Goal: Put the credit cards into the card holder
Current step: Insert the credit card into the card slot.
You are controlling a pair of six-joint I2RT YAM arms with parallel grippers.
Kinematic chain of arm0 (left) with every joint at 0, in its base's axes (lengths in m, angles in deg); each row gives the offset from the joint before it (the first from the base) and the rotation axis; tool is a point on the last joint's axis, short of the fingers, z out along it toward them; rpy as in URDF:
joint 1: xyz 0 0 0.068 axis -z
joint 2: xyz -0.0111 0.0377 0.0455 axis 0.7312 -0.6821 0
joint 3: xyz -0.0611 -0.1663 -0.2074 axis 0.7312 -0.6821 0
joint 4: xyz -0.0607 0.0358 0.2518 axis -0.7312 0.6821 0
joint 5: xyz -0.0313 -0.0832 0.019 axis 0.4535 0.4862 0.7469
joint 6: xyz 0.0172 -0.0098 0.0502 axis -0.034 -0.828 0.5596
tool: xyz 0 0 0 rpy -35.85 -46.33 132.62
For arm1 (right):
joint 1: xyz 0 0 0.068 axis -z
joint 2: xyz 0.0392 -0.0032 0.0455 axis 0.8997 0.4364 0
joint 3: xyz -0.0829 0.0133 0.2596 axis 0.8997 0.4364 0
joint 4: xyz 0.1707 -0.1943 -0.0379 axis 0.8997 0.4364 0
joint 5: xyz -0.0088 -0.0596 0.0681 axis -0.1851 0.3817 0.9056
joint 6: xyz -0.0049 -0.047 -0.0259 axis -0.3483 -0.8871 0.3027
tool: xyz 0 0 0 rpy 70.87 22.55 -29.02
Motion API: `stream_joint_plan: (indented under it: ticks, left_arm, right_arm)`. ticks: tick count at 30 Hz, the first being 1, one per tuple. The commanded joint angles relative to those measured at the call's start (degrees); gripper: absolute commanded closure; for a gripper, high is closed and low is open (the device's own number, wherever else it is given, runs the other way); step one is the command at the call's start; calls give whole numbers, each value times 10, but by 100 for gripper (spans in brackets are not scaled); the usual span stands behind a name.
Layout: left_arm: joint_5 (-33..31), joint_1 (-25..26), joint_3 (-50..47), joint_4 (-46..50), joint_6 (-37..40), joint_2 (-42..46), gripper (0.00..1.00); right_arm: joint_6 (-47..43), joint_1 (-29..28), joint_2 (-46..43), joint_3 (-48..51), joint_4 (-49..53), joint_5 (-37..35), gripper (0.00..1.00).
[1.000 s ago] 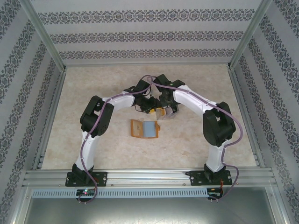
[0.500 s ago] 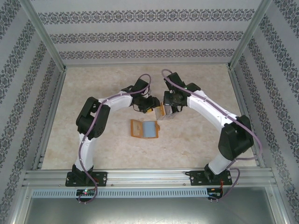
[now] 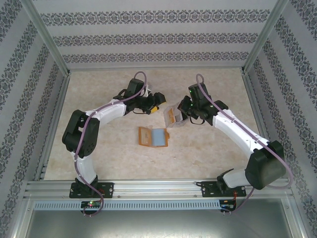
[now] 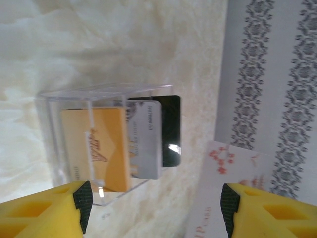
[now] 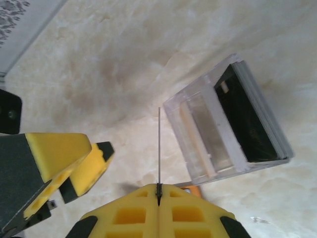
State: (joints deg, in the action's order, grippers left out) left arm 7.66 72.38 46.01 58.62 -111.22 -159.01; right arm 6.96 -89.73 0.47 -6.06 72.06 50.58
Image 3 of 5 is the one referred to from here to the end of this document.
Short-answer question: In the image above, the clear plastic bag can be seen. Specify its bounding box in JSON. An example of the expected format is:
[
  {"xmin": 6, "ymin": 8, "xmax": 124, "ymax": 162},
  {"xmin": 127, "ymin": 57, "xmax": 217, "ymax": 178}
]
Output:
[{"xmin": 162, "ymin": 104, "xmax": 190, "ymax": 129}]

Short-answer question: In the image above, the pale blue-grey chip card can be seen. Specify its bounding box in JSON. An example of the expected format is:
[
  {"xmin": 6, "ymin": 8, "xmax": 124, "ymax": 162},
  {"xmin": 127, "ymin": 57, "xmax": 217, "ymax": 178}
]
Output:
[{"xmin": 151, "ymin": 128, "xmax": 166, "ymax": 147}]

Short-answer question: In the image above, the orange card holder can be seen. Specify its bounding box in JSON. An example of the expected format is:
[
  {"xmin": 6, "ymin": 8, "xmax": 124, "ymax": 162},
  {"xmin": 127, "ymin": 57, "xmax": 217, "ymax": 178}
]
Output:
[{"xmin": 138, "ymin": 126, "xmax": 172, "ymax": 149}]

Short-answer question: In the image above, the right controller board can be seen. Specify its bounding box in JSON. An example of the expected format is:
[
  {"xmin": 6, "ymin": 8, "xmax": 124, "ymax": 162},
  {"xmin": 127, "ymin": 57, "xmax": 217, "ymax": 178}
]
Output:
[{"xmin": 221, "ymin": 200, "xmax": 237, "ymax": 211}]

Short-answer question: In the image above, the grey metal sheet panel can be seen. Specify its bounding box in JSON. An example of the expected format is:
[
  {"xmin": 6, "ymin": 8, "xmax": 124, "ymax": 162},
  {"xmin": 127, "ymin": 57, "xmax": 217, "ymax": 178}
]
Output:
[{"xmin": 24, "ymin": 210, "xmax": 298, "ymax": 238}]

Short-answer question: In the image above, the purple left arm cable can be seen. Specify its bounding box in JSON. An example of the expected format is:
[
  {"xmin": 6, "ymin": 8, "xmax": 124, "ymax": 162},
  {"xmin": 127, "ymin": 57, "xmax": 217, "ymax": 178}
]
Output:
[{"xmin": 73, "ymin": 71, "xmax": 151, "ymax": 217}]

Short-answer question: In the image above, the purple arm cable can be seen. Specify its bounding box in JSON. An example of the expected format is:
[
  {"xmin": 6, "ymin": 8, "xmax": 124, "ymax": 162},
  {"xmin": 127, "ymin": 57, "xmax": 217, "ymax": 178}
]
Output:
[
  {"xmin": 73, "ymin": 71, "xmax": 151, "ymax": 217},
  {"xmin": 196, "ymin": 73, "xmax": 295, "ymax": 214}
]

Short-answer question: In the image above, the thin black right gripper cable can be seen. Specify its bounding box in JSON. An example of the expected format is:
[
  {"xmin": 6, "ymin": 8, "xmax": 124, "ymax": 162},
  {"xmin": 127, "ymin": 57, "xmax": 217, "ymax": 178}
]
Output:
[{"xmin": 188, "ymin": 115, "xmax": 204, "ymax": 125}]

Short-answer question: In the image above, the aluminium frame profile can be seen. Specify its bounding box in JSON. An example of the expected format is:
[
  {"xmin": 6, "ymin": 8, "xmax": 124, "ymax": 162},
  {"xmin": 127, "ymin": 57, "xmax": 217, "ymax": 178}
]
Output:
[
  {"xmin": 241, "ymin": 70, "xmax": 297, "ymax": 195},
  {"xmin": 33, "ymin": 70, "xmax": 72, "ymax": 181},
  {"xmin": 23, "ymin": 0, "xmax": 72, "ymax": 76},
  {"xmin": 11, "ymin": 195, "xmax": 34, "ymax": 238},
  {"xmin": 241, "ymin": 0, "xmax": 290, "ymax": 75},
  {"xmin": 284, "ymin": 195, "xmax": 309, "ymax": 238}
]

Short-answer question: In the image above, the aluminium mounting rail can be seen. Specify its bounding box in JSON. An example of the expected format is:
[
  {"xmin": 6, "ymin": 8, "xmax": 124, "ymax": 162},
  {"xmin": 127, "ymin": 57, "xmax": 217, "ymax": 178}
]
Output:
[{"xmin": 26, "ymin": 180, "xmax": 294, "ymax": 198}]

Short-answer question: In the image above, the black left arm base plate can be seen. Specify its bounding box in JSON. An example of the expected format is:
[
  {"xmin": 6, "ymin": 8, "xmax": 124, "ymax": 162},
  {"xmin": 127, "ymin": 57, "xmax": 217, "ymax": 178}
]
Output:
[{"xmin": 70, "ymin": 182, "xmax": 115, "ymax": 199}]

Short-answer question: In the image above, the slotted grey cable duct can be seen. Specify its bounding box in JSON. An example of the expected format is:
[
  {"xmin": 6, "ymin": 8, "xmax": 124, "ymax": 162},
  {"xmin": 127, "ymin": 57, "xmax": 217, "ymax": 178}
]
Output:
[{"xmin": 33, "ymin": 200, "xmax": 221, "ymax": 211}]

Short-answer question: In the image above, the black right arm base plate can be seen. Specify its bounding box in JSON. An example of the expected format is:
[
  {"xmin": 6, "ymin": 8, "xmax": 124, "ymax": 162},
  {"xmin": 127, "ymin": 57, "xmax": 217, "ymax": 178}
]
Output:
[{"xmin": 202, "ymin": 180, "xmax": 247, "ymax": 198}]

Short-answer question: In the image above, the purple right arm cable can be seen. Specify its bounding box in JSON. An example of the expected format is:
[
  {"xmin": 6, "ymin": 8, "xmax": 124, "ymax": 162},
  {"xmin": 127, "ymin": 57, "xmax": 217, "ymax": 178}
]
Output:
[{"xmin": 196, "ymin": 73, "xmax": 295, "ymax": 214}]

